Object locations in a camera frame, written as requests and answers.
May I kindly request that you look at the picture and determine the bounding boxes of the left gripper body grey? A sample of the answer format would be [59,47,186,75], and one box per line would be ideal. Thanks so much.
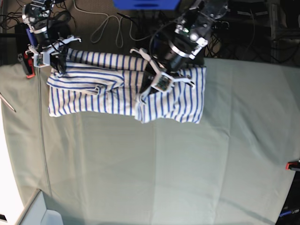
[130,48,195,89]

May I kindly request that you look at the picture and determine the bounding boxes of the blue plastic block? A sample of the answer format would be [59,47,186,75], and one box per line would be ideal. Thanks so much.
[113,0,180,10]

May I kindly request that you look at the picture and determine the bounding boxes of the grey-green table cloth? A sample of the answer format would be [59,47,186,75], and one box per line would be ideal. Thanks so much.
[0,59,300,225]

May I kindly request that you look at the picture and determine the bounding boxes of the white looped cable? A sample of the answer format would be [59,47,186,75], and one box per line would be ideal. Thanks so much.
[74,0,141,49]

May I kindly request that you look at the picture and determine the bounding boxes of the right gripper body grey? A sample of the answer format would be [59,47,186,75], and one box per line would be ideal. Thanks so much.
[27,35,82,58]

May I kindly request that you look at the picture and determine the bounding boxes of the red clamp left corner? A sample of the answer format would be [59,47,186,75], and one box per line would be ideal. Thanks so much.
[18,53,35,79]

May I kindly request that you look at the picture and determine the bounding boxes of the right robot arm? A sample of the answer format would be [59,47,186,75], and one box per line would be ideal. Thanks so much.
[22,0,82,74]

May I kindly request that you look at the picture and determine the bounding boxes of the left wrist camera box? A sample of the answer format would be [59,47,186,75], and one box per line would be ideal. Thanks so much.
[150,72,174,93]

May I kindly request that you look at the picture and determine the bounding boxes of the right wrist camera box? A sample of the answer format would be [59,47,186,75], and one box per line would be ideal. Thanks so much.
[33,52,51,68]

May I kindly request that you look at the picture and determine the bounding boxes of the white box corner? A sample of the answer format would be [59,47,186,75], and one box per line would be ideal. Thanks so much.
[15,189,63,225]

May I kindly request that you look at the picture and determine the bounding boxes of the red clamp right edge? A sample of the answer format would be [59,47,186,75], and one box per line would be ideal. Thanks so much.
[285,160,300,172]

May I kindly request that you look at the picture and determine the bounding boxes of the blue striped white t-shirt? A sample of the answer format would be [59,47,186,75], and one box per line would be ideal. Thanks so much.
[47,49,206,123]

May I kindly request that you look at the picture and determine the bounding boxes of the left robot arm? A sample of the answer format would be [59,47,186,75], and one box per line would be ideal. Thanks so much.
[130,0,228,99]

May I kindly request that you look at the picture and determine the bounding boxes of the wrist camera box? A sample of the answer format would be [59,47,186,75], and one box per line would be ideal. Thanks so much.
[150,72,174,93]
[33,52,51,68]

